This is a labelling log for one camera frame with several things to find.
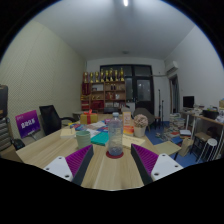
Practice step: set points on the orange book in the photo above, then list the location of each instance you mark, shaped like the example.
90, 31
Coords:
128, 130

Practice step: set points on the orange standing card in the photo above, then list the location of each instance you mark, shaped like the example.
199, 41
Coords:
126, 119

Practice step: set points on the grey armchair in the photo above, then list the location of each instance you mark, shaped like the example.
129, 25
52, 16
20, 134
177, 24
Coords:
145, 115

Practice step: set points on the wooden side desk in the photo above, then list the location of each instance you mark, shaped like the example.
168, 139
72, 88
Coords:
206, 119

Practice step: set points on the yellow gift box red ribbon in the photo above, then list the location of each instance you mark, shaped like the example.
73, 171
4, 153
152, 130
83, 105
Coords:
89, 118

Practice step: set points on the purple sign board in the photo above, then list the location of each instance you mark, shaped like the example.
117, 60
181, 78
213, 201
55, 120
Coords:
28, 124

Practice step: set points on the black tripod stand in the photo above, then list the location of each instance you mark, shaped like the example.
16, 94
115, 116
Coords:
161, 110

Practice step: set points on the black computer monitor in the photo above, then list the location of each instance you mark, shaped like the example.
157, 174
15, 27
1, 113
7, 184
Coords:
188, 102

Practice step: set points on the pale yellow envelope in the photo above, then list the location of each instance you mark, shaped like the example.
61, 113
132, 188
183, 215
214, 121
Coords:
133, 141

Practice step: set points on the wooden shelf unit with trophies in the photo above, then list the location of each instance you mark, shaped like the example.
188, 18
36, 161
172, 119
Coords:
103, 95

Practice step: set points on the small wooden side table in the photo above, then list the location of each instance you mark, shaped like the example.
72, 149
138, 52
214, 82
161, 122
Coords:
166, 147

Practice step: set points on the pink flowers in white pot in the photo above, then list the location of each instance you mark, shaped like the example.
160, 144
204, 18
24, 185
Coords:
140, 121

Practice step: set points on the clear plastic water bottle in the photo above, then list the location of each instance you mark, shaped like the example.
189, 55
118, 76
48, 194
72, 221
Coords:
115, 136

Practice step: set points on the ceiling tube light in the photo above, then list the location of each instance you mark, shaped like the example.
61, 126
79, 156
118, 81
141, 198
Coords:
125, 3

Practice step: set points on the stack of books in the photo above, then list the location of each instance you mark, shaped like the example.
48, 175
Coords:
175, 122

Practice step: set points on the white paper booklet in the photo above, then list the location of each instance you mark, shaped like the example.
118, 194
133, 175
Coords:
94, 132

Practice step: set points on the pale yellow notebook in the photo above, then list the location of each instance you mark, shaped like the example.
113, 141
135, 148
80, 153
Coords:
68, 133

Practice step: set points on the white stool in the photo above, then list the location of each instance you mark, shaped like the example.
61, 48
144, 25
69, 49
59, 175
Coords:
209, 143

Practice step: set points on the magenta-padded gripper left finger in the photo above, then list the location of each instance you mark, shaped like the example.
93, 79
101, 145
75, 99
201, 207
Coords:
80, 160

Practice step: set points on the teal notebook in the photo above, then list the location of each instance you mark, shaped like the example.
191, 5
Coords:
100, 139

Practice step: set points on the silver ribbed suitcase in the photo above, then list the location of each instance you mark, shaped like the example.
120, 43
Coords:
4, 133

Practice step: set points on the white wall air conditioner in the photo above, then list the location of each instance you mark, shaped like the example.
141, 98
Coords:
172, 67

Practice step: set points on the black suitcase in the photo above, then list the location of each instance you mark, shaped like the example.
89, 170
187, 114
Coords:
3, 100

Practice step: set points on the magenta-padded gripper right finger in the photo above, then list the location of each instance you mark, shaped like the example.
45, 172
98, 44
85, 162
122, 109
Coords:
146, 160

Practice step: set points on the flat round red coaster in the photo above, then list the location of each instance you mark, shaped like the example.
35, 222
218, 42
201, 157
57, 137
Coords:
108, 155

